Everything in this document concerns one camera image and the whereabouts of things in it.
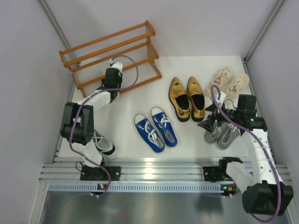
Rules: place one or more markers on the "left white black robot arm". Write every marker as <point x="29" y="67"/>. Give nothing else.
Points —
<point x="78" y="128"/>

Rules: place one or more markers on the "perforated grey cable tray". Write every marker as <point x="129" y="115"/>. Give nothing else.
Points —
<point x="141" y="187"/>

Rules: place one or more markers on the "orange wooden shoe shelf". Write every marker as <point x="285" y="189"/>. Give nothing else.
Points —
<point x="132" y="44"/>

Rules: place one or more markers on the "right beige sneaker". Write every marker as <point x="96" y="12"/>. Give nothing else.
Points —
<point x="236" y="86"/>

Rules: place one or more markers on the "black white sneaker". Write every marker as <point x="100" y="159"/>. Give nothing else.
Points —
<point x="104" y="146"/>

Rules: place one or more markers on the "left grey canvas sneaker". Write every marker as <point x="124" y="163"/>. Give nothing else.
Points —
<point x="211" y="137"/>

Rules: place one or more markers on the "left blue canvas sneaker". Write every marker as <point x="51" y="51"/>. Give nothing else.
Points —
<point x="148" y="133"/>

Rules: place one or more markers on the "beige sneaker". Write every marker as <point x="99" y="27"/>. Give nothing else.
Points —
<point x="236" y="86"/>
<point x="220" y="78"/>

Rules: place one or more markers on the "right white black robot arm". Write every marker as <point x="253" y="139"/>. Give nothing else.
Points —
<point x="263" y="190"/>

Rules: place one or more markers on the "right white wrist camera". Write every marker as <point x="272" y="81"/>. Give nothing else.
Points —
<point x="219" y="97"/>

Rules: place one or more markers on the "aluminium rail frame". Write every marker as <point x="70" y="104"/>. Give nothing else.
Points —
<point x="62" y="169"/>

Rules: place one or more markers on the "grey canvas sneaker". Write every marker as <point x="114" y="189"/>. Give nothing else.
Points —
<point x="211" y="137"/>
<point x="227" y="135"/>

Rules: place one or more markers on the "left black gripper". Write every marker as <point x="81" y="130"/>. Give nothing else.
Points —
<point x="119" y="79"/>

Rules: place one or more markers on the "right blue canvas sneaker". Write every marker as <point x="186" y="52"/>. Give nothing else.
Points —
<point x="164" y="126"/>

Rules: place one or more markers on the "left beige sneaker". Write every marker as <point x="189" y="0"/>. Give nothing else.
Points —
<point x="220" y="78"/>

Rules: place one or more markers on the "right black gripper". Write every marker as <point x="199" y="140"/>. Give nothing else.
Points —
<point x="209" y="123"/>

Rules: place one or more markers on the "blue canvas sneaker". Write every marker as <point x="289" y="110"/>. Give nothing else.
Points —
<point x="148" y="133"/>
<point x="164" y="126"/>

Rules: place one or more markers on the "gold loafer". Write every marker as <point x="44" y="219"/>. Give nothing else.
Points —
<point x="197" y="99"/>
<point x="179" y="100"/>

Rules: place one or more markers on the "right grey canvas sneaker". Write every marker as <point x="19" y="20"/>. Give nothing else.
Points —
<point x="227" y="135"/>

